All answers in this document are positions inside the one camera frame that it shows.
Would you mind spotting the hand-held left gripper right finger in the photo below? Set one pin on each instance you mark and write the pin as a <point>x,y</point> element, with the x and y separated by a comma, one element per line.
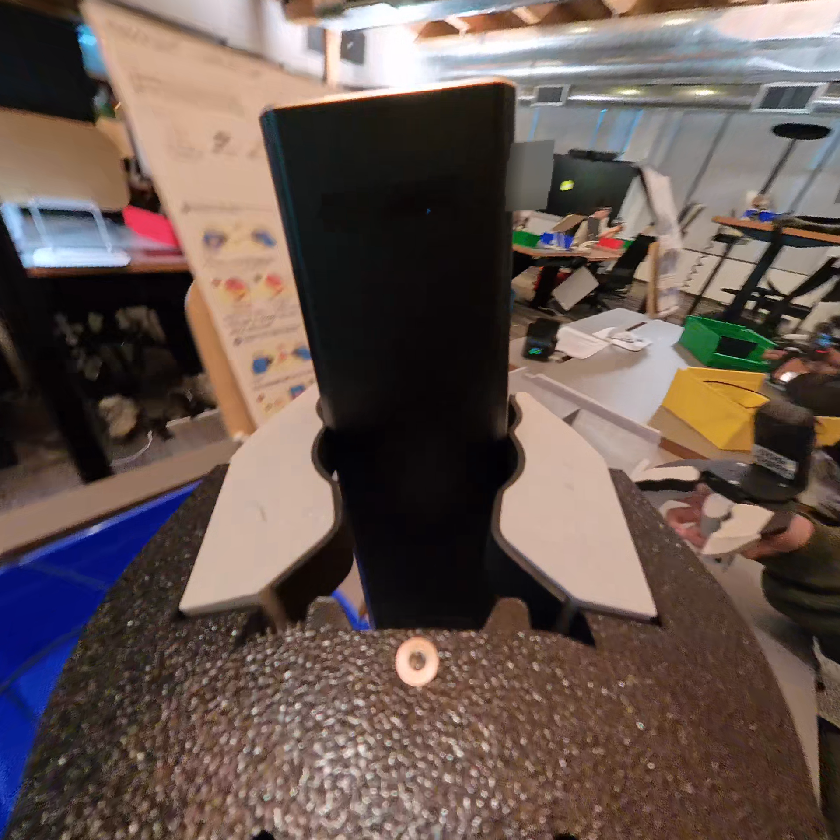
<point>571,518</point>

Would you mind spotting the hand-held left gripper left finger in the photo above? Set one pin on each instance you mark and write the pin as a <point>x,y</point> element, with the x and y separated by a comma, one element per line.
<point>262,518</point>

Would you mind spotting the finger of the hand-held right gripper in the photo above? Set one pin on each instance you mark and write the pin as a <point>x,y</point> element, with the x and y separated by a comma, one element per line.
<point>738,531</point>
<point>666,474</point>

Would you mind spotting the black smartphone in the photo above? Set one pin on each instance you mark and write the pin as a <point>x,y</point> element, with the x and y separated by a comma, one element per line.
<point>407,328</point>

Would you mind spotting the wooden standing desk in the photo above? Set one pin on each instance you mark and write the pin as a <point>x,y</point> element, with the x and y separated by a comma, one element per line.
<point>774,233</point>

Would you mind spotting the long wooden desk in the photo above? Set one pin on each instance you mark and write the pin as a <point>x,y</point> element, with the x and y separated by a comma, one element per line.
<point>564,253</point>

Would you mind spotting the wooden desk with black legs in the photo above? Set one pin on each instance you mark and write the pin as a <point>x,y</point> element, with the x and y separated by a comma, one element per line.
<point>111,267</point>

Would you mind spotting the person's right hand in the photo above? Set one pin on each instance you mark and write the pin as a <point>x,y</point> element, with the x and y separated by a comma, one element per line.
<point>787,538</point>

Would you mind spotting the yellow bin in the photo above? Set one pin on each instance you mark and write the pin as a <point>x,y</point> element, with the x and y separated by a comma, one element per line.
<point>709,407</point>

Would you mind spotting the clear plastic bin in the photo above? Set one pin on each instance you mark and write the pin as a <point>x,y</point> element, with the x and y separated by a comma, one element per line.
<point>577,397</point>

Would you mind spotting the large green bin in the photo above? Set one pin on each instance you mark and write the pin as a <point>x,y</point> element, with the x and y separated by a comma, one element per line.
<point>699,338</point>

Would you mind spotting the white paper sheet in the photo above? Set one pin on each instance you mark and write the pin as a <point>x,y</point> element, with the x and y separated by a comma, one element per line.
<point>581,341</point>

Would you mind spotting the small black device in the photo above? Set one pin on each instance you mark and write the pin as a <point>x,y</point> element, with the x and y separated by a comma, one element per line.
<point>541,338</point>

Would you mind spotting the blue plastic bin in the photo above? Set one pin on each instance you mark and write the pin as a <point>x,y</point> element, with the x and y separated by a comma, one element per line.
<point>39,623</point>

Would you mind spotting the small green bin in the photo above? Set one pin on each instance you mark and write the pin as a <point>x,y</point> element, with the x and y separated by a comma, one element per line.
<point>525,238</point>

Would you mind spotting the black monitor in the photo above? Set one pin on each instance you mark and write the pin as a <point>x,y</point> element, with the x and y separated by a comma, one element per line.
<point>590,184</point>

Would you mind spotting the red bin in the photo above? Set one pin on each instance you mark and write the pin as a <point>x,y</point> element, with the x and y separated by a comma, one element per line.
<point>151,229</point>

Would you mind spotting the clear acrylic stand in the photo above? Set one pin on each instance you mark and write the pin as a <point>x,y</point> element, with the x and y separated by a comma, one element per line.
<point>65,229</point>

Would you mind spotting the illustrated instruction sheet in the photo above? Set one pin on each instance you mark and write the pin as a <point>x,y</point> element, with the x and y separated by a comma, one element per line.
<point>216,164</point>

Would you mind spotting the tan board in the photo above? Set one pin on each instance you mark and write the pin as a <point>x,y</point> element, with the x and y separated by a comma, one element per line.
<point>59,157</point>

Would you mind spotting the black partition panel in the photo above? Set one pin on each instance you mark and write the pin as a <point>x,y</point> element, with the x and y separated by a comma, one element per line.
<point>39,65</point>

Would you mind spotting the silver air duct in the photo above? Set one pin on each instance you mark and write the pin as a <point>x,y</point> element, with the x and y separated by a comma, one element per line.
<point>623,49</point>

